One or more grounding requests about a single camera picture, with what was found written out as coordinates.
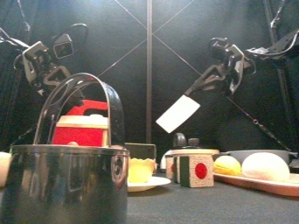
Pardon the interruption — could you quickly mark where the white toy cleaver black handle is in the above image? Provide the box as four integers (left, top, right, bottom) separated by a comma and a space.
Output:
155, 67, 227, 135

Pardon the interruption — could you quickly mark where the red and cream toy container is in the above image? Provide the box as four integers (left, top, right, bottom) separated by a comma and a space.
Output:
51, 99, 111, 148

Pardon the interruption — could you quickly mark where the cream toy pot black knob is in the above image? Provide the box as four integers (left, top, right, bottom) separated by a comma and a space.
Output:
160, 132, 221, 171

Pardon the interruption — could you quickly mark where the dark box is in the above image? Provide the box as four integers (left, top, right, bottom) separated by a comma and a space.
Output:
124, 142, 157, 162

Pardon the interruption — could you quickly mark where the grey shallow pan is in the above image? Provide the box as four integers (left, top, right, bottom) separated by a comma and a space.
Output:
223, 149, 299, 166

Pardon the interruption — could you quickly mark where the yellow lemon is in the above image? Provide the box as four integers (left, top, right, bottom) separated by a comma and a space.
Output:
212, 155, 243, 177

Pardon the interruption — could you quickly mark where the yellow cracked eggshell cup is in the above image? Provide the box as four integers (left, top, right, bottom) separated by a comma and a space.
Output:
127, 157, 157, 184

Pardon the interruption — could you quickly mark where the speckled block with red dot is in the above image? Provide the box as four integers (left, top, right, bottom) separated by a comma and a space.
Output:
177, 154, 216, 189
163, 154, 181, 180

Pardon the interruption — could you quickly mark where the white round object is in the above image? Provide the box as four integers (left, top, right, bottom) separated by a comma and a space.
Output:
0, 150, 13, 188

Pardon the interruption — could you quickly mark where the white toy egg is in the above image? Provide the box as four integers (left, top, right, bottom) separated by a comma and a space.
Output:
240, 151, 292, 183

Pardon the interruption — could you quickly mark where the white round plate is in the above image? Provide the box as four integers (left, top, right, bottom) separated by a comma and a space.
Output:
125, 175, 173, 193

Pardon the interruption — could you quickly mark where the pink oblong tray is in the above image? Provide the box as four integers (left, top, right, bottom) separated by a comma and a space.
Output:
212, 171, 299, 198

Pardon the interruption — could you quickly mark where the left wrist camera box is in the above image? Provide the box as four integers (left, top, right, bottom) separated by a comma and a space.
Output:
51, 32, 76, 60

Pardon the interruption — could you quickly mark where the vertical metal frame pole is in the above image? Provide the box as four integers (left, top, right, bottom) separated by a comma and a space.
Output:
144, 0, 155, 144

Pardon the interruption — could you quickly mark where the slanted frame pole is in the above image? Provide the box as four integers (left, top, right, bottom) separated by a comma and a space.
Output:
263, 0, 299, 152

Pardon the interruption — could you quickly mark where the shiny metal bucket with handle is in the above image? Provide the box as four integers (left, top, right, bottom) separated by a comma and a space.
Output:
0, 72, 131, 224

